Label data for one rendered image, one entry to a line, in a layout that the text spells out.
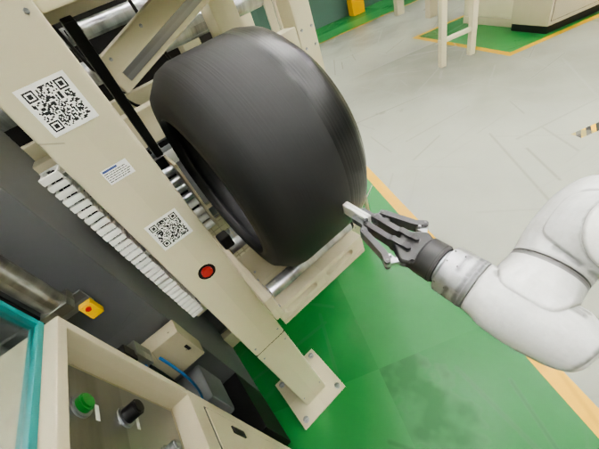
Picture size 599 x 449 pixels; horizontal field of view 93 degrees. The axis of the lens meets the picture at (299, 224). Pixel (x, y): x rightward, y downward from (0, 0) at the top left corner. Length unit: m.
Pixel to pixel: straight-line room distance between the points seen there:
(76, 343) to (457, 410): 1.41
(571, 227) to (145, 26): 1.04
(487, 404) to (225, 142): 1.47
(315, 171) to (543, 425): 1.38
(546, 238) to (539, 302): 0.10
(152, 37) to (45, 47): 0.46
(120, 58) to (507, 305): 1.04
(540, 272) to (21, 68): 0.80
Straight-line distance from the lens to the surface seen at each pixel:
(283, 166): 0.53
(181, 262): 0.75
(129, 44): 1.03
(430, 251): 0.54
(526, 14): 5.23
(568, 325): 0.52
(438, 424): 1.58
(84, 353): 0.67
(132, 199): 0.66
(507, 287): 0.51
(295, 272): 0.85
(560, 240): 0.53
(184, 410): 0.84
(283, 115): 0.56
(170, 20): 1.06
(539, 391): 1.69
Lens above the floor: 1.55
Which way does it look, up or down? 40 degrees down
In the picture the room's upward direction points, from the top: 24 degrees counter-clockwise
